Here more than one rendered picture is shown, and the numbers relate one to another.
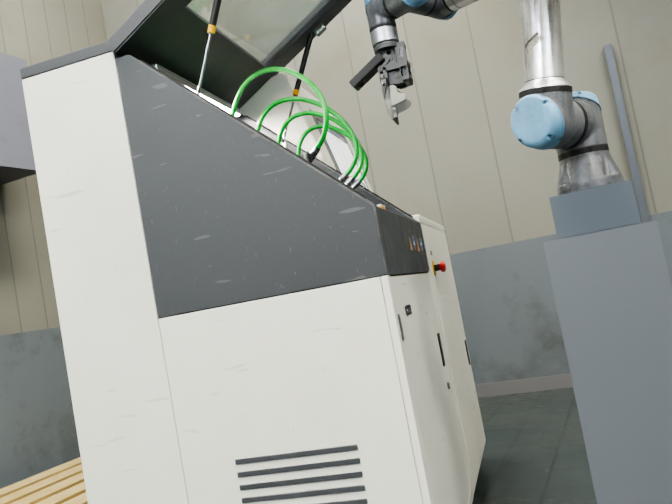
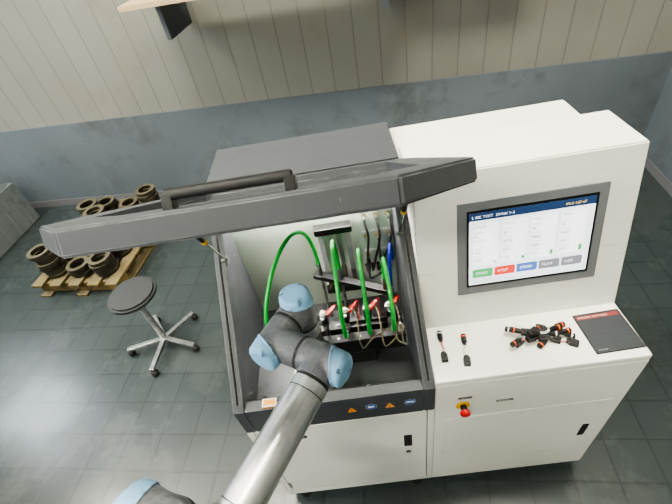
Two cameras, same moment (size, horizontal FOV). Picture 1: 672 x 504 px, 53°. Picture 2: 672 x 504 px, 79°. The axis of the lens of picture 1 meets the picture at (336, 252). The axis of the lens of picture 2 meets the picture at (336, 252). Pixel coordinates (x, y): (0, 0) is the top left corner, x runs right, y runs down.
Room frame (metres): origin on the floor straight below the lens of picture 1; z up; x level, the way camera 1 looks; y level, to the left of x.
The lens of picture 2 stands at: (1.83, -0.88, 2.25)
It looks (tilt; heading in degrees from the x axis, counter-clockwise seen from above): 43 degrees down; 79
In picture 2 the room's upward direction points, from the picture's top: 11 degrees counter-clockwise
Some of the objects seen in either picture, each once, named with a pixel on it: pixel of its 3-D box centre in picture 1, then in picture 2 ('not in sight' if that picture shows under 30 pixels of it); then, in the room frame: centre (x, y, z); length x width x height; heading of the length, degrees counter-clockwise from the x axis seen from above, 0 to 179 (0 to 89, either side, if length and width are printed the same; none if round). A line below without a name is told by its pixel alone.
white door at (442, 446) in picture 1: (435, 400); (350, 455); (1.84, -0.19, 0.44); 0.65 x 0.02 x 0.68; 165
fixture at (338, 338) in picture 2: not in sight; (361, 340); (2.03, 0.03, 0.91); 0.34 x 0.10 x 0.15; 165
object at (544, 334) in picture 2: not in sight; (541, 334); (2.59, -0.28, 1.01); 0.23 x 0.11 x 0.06; 165
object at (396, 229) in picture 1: (399, 245); (335, 406); (1.85, -0.17, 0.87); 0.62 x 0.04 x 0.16; 165
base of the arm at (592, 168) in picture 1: (586, 171); not in sight; (1.61, -0.62, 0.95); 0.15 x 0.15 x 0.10
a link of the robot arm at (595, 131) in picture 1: (575, 123); not in sight; (1.61, -0.62, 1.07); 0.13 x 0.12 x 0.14; 132
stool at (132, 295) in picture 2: not in sight; (149, 322); (0.89, 1.16, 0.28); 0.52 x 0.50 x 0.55; 160
